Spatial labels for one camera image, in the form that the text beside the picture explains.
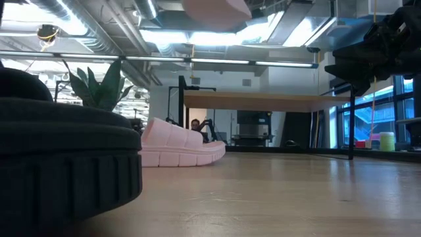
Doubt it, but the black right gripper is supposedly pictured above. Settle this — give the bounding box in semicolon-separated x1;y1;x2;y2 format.
324;5;412;97

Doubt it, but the pink rubber slide sandal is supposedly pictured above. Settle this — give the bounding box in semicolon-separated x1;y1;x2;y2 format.
137;117;227;168
182;0;253;33

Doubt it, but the black rubber slide sandal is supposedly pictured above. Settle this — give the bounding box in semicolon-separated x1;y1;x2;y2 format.
0;96;143;237
0;67;54;102

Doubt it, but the pink container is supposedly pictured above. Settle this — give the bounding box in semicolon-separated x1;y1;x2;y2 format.
365;133;381;149

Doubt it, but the yellow-green roll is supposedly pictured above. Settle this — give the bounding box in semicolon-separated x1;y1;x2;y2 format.
379;131;396;153

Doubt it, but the grey black cabinet machine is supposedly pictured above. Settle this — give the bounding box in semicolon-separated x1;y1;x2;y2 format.
231;110;274;147

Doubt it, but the person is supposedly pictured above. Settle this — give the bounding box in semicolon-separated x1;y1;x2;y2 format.
189;118;211;143

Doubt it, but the long ceiling light bar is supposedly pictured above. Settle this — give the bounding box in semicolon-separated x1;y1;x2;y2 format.
0;50;320;69

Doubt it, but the green plant in white pot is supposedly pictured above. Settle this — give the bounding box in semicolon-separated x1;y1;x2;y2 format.
61;58;135;113

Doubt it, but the black table frame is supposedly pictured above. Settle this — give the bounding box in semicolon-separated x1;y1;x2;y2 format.
226;145;421;163

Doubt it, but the wooden shelf with black frame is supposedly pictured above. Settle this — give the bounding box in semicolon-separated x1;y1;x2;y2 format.
177;75;357;161

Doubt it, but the ceiling dome camera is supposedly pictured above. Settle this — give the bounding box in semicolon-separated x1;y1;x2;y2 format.
36;24;61;43

